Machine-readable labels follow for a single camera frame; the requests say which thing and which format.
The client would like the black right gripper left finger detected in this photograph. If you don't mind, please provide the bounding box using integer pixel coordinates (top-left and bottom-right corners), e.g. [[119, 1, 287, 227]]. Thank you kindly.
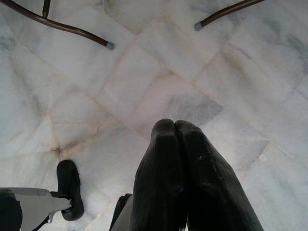
[[127, 118, 187, 231]]

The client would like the black robot left foot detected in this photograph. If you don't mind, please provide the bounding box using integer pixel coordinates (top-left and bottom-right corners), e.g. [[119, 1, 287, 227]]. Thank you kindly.
[[56, 159, 84, 221]]

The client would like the silver robot right leg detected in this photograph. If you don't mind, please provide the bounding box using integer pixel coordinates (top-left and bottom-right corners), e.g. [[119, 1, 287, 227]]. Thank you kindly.
[[109, 192, 133, 231]]

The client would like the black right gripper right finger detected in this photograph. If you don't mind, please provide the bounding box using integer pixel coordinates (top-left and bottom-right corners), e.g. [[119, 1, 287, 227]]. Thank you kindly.
[[175, 119, 265, 231]]

